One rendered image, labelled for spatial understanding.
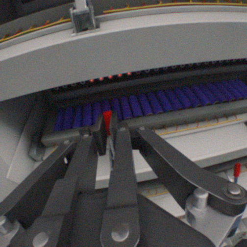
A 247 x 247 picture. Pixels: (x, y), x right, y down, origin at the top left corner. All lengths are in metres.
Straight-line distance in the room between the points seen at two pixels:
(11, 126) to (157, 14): 0.26
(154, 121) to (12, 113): 0.24
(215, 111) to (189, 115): 0.05
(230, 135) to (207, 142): 0.05
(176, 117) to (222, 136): 0.09
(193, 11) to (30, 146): 0.33
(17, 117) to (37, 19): 0.16
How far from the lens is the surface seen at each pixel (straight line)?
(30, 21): 0.24
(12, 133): 0.27
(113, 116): 0.17
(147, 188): 0.38
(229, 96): 0.36
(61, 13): 0.22
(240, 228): 0.85
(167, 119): 0.25
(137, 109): 0.28
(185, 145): 0.26
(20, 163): 0.27
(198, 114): 0.28
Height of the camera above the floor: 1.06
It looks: 30 degrees down
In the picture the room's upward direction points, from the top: 10 degrees counter-clockwise
